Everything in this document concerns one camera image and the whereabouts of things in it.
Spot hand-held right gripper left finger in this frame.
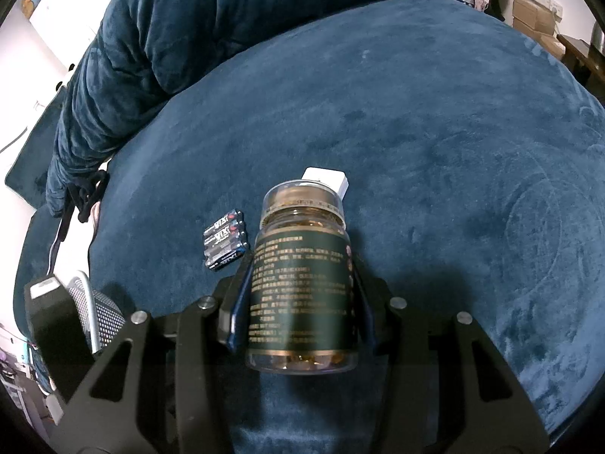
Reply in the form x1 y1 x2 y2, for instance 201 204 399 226
56 248 256 454

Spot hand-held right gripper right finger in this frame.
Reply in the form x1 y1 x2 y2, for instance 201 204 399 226
350 255 551 454

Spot amber bottle with green label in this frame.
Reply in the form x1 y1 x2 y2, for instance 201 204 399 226
245 180 361 376

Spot pack of black batteries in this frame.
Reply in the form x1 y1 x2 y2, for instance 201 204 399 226
202 209 249 272

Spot white pronged charger plug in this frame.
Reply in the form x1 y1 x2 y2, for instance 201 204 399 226
302 166 351 202

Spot dark blue pillow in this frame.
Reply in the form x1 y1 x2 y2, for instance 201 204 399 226
5 90 71 209

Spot dark blue plush bed sheet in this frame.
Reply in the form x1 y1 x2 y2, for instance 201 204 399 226
19 0 605 454

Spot dark blue plush comforter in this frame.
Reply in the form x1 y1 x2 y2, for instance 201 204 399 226
45 0 468 221

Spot white cabinet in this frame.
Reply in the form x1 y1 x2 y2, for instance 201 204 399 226
28 0 100 86

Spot cardboard box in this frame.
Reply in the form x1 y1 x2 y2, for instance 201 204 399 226
513 16 556 39
513 0 551 22
536 34 568 61

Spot dark wooden table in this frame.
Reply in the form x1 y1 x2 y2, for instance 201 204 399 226
557 34 605 100

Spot black strap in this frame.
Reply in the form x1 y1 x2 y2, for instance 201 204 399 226
47 170 110 277

